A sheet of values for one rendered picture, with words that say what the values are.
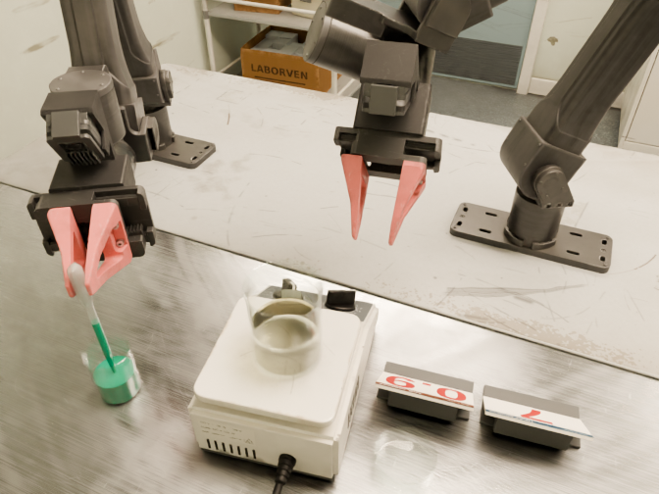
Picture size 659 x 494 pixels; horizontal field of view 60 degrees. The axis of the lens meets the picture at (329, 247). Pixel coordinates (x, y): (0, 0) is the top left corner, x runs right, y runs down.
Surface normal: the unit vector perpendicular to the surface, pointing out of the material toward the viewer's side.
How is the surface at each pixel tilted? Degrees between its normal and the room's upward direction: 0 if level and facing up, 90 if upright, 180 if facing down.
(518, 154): 66
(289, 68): 91
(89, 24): 73
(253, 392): 0
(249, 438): 90
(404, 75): 41
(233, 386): 0
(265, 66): 91
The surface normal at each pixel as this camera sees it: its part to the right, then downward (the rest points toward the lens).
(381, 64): -0.16, -0.18
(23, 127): 0.92, 0.26
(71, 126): 0.10, -0.23
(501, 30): -0.40, 0.59
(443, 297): 0.00, -0.77
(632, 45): 0.07, 0.62
